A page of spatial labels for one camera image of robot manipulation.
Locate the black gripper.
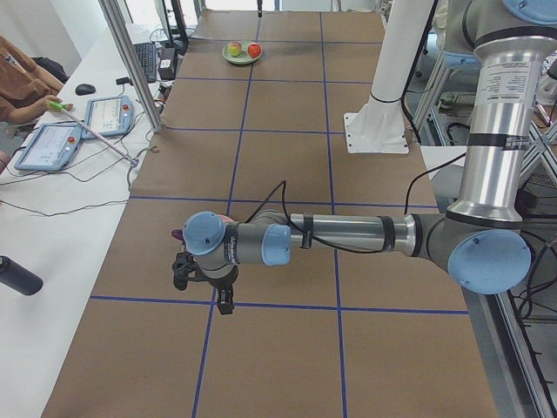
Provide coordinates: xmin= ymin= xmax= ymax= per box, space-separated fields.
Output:
xmin=171 ymin=252 xmax=238 ymax=315

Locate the red pomegranate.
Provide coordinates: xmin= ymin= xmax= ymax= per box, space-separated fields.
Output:
xmin=246 ymin=43 xmax=262 ymax=59

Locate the yellow pink peach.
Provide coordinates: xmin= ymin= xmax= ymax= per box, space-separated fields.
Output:
xmin=227 ymin=41 xmax=243 ymax=57

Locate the purple eggplant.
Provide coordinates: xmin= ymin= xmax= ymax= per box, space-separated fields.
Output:
xmin=171 ymin=229 xmax=184 ymax=241

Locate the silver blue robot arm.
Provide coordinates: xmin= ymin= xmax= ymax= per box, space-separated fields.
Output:
xmin=172 ymin=1 xmax=556 ymax=314

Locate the person's hand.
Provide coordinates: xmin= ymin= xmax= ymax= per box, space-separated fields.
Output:
xmin=40 ymin=95 xmax=73 ymax=111

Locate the green plate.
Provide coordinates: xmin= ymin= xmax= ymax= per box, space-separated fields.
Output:
xmin=222 ymin=41 xmax=263 ymax=65

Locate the pink plate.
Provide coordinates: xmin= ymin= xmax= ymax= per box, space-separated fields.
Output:
xmin=219 ymin=214 xmax=233 ymax=223

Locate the black keyboard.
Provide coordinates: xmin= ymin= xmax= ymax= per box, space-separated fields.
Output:
xmin=133 ymin=42 xmax=158 ymax=84

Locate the far blue teach pendant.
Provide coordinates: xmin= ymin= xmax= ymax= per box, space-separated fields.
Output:
xmin=84 ymin=95 xmax=134 ymax=138

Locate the blue teach pendant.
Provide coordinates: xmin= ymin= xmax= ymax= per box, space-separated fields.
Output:
xmin=84 ymin=95 xmax=134 ymax=138
xmin=15 ymin=124 xmax=82 ymax=172

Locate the black computer mouse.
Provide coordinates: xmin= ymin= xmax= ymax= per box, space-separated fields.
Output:
xmin=75 ymin=83 xmax=97 ymax=96

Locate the black water bottle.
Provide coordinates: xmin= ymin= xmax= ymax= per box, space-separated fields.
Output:
xmin=0 ymin=255 xmax=44 ymax=296

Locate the near blue teach pendant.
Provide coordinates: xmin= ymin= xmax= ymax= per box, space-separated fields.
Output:
xmin=15 ymin=124 xmax=82 ymax=172

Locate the white chair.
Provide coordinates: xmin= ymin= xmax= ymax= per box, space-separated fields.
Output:
xmin=421 ymin=145 xmax=466 ymax=213

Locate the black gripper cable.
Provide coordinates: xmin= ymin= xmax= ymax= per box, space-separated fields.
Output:
xmin=243 ymin=179 xmax=386 ymax=254

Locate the aluminium frame post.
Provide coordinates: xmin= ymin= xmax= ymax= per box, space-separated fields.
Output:
xmin=98 ymin=0 xmax=161 ymax=133

